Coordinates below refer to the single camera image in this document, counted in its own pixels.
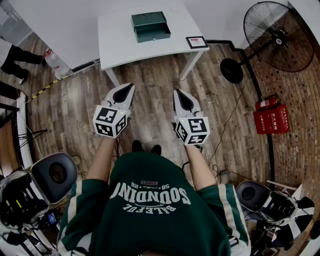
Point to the person's black shoe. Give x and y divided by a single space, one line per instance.
137 146
156 149

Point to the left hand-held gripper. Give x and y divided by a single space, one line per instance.
110 121

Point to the white metal rack frame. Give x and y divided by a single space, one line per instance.
23 130

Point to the grey rounded machine shell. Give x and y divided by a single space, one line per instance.
55 175
252 196

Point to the dark green plastic box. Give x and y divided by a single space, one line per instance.
148 17

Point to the black pedestal fan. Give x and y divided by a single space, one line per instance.
277 37

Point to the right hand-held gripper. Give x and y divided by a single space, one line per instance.
192 130

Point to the green printed shirt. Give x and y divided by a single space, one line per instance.
150 212

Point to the red fire extinguisher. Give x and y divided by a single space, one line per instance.
265 103

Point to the person's left forearm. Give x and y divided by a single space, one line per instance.
101 162

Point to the black framed white card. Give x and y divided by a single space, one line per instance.
197 42

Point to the grey power adapter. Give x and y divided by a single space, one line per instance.
224 172

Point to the white table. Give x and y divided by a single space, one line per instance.
120 42

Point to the yellow black hazard tape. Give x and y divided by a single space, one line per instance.
47 87

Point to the white black machine frame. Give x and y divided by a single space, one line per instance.
280 207

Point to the person's right forearm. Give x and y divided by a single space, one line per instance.
201 167

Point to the red fire extinguisher box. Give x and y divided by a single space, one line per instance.
271 121

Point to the dark green metal box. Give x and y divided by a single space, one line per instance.
153 33

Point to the black tripod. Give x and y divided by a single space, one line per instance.
30 136

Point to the small blue screen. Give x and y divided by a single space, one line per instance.
52 218

